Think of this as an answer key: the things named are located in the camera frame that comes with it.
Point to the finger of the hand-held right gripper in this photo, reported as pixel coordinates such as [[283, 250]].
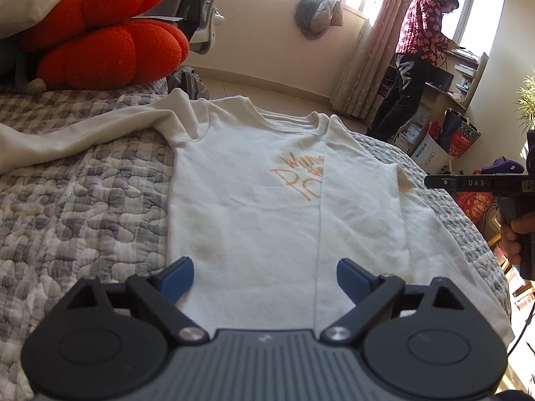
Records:
[[455, 182]]

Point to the red gift bag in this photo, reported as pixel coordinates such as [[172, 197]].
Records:
[[462, 133]]

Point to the wooden desk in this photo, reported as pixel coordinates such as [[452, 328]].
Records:
[[468, 87]]

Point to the white cardboard box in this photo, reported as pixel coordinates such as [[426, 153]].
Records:
[[430, 152]]

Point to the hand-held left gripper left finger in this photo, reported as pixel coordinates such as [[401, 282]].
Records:
[[177, 279]]

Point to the blue plush doll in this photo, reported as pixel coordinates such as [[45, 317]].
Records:
[[29, 81]]

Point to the grey backpack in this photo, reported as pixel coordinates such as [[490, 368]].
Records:
[[190, 83]]

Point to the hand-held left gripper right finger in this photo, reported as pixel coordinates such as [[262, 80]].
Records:
[[352, 279]]

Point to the white sweatshirt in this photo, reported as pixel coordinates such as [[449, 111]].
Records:
[[242, 200]]

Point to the person's right hand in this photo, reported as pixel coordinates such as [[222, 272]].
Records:
[[510, 238]]

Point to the beige curtain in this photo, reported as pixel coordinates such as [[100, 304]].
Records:
[[376, 50]]

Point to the black laptop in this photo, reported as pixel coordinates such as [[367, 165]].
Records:
[[441, 79]]

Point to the purple bag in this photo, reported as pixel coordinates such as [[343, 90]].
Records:
[[503, 165]]

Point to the green potted plant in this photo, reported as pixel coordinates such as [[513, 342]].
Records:
[[527, 102]]

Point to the grey hat on wall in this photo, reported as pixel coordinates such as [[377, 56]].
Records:
[[315, 14]]

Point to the red knitted flower cushion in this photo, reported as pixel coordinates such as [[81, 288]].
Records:
[[108, 54]]

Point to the white office chair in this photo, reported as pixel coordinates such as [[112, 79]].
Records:
[[207, 25]]

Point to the grey checked quilt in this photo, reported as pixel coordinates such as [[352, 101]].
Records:
[[83, 200]]

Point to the red printed bag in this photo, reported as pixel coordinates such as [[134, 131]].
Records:
[[476, 206]]

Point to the black printed cloth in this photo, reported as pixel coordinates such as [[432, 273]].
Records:
[[190, 8]]

